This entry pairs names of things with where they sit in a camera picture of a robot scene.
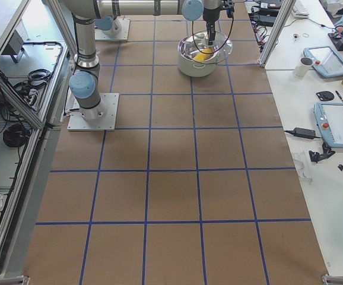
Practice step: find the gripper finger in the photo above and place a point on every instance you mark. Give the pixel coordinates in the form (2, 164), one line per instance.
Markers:
(210, 34)

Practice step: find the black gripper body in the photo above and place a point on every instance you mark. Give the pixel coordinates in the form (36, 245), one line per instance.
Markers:
(209, 15)

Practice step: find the glass pot lid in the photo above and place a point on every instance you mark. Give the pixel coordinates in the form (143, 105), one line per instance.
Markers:
(190, 46)

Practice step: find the yellow corn cob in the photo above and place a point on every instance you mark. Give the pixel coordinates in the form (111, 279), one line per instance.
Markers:
(203, 55)

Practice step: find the pale green electric pot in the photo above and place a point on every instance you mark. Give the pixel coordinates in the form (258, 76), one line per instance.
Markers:
(192, 69)

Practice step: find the white paper cup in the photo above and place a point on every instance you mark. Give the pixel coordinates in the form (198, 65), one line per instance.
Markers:
(303, 66)

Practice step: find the upper teach pendant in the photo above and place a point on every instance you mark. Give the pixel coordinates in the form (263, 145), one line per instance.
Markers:
(330, 62)

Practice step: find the teach pendant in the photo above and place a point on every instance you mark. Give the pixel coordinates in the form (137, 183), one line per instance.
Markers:
(330, 62)
(329, 118)

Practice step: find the black power adapter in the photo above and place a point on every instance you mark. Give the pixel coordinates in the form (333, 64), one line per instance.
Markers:
(304, 133)

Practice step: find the lower teach pendant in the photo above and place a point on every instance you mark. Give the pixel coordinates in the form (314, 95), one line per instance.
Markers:
(329, 118)

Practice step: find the aluminium frame post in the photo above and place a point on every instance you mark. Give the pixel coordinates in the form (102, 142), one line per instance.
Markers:
(282, 17)

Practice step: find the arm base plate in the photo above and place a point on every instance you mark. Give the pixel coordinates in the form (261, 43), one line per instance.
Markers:
(103, 117)
(112, 30)

